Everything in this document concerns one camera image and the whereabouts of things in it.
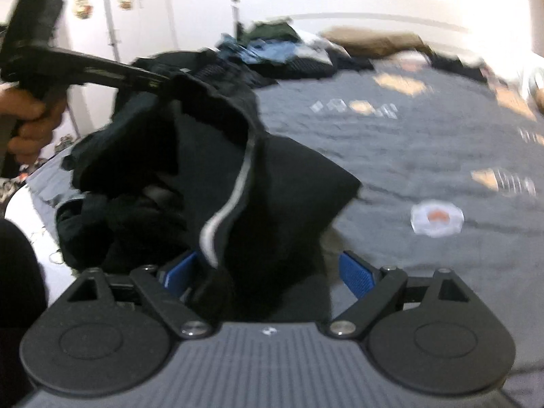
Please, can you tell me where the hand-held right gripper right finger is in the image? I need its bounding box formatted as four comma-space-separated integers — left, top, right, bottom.
329, 250, 472, 341

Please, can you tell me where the grey printed quilt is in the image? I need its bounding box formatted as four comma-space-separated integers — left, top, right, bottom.
25, 57, 544, 408

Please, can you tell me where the black t-shirt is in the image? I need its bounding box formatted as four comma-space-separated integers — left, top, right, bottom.
55, 49, 363, 320

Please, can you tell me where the pile of mixed clothes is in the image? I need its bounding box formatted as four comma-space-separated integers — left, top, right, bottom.
238, 8, 468, 44

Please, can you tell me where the black dotted garment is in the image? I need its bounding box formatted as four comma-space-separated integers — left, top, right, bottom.
292, 54, 337, 80

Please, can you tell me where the white wardrobe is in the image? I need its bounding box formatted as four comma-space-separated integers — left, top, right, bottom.
64, 0, 180, 137

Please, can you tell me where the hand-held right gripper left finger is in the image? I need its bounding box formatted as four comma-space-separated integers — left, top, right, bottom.
68, 251, 213, 341

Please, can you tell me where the tan coat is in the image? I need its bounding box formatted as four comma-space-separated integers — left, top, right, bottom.
322, 27, 431, 59

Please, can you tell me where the person's left hand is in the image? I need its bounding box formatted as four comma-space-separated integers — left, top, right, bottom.
0, 88, 68, 167

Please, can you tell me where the light blue shirt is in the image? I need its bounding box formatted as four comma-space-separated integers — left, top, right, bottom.
243, 41, 295, 65

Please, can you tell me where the blue denim garment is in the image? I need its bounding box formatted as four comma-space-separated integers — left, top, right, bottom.
216, 33, 248, 59

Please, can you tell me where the black stand on pole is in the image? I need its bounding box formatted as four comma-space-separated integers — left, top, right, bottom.
228, 0, 241, 37

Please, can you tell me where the dark green garment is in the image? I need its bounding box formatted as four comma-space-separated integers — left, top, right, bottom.
243, 20, 299, 44

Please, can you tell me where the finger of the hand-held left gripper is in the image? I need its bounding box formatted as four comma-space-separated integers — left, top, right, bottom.
53, 48, 171, 88
46, 71, 159, 95

